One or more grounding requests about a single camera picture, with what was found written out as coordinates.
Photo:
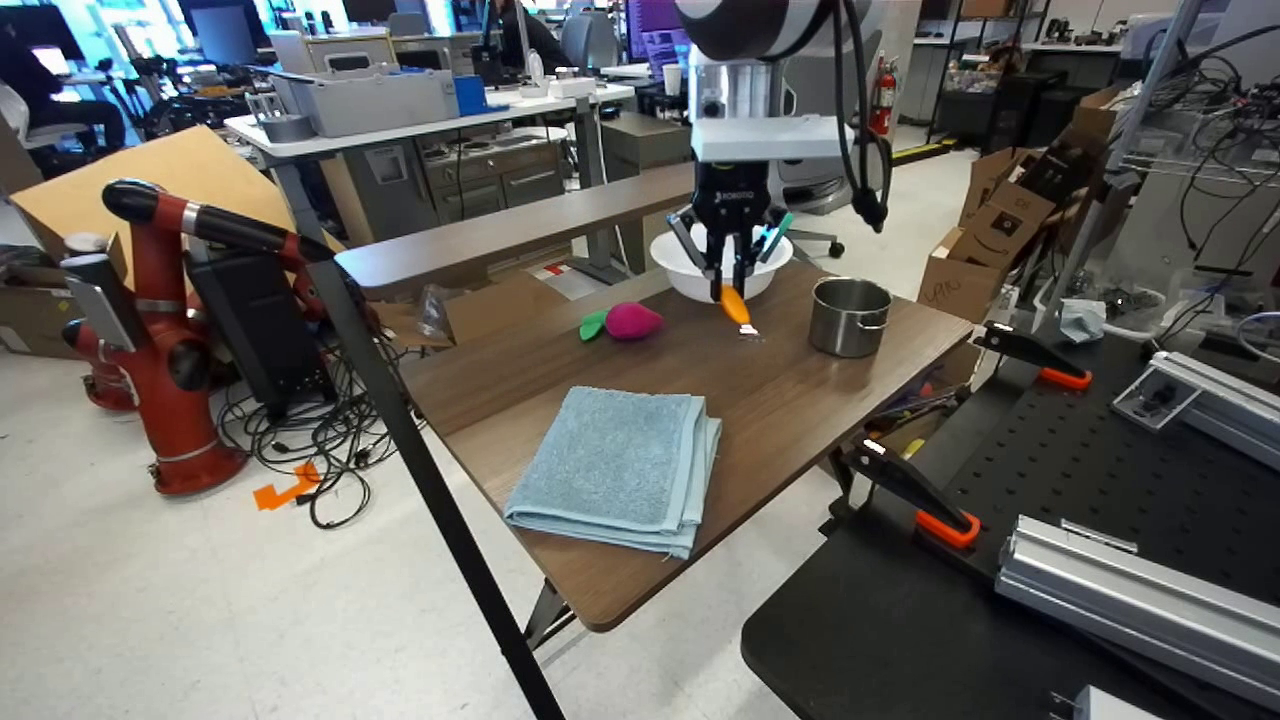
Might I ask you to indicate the grey plastic bin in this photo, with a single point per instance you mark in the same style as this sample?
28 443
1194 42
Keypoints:
365 100

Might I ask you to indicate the pink plush radish toy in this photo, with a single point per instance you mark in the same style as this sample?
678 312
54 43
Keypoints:
630 322

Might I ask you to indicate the stack of cardboard boxes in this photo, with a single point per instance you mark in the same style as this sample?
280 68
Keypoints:
990 235

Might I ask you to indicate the aluminium extrusion bar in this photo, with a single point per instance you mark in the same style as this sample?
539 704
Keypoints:
1215 400
1140 600

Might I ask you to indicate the folded blue towel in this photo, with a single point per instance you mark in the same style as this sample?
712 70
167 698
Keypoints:
615 470

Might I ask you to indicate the white bowl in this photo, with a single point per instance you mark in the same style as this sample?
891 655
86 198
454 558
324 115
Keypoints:
690 275

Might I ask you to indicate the silver metal pole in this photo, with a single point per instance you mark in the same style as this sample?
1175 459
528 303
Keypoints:
1120 160

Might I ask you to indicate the grey drawer cabinet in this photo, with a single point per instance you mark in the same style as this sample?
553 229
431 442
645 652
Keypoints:
490 175

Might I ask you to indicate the silver metal pot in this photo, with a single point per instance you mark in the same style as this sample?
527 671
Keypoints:
848 325

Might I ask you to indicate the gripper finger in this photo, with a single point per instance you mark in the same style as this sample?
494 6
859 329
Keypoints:
768 238
688 240

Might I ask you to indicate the orange tape piece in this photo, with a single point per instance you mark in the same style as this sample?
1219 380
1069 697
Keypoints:
285 490

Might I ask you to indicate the black clamp with orange tips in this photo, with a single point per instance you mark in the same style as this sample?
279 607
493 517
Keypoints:
905 485
1020 348

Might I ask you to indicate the clear plastic bag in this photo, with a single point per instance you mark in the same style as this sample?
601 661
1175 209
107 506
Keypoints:
435 312

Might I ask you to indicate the crumpled white cloth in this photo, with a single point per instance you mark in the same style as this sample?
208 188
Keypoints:
1082 320

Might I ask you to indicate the person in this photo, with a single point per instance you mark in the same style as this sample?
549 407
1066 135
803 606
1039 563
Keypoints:
50 95

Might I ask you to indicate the black computer case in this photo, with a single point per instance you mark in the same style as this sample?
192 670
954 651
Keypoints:
260 325

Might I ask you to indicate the red robot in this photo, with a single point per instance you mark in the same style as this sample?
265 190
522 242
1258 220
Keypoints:
165 350

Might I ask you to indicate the white desk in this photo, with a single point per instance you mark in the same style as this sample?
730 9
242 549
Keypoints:
420 128

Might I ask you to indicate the red fire extinguisher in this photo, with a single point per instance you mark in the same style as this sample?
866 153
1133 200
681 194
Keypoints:
883 95

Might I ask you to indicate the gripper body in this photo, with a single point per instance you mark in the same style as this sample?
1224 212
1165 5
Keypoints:
730 195

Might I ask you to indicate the cardboard sheet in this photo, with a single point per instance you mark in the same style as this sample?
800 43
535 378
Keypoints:
190 180

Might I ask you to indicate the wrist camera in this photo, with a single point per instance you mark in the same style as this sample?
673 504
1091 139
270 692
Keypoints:
770 138

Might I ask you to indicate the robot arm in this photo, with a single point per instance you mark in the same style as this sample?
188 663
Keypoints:
770 25

